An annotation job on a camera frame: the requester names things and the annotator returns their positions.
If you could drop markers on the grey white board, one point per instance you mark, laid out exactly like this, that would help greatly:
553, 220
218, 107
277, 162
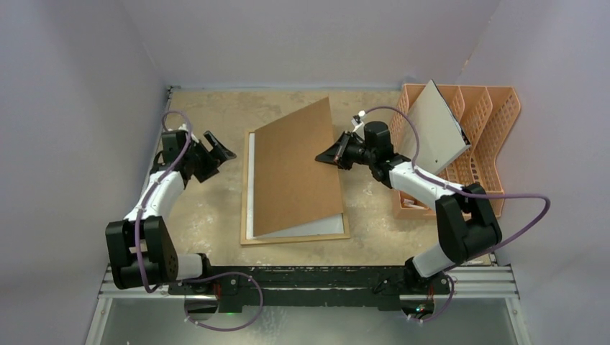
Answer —
439, 139

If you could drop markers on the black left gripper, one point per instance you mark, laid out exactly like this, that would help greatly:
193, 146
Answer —
217, 154

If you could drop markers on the cat and books photo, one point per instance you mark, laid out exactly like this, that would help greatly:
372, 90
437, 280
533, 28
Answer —
310, 226

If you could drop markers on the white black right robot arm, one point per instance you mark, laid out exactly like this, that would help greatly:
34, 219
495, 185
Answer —
466, 222

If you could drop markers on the light wooden picture frame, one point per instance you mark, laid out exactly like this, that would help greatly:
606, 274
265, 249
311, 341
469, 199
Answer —
248, 190

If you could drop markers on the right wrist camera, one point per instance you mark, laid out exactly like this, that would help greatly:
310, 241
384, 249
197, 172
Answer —
358, 122

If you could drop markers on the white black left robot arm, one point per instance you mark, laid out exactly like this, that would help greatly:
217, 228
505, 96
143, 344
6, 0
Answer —
141, 252

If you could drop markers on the orange plastic desk organizer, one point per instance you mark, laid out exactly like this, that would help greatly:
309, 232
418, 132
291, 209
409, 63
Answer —
486, 113

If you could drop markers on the brown cardboard backing board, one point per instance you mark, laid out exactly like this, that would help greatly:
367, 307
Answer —
290, 194

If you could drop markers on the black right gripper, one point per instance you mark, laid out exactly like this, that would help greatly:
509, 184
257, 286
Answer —
343, 151

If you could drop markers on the aluminium rail base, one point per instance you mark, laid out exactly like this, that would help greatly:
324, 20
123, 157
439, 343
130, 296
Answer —
381, 287

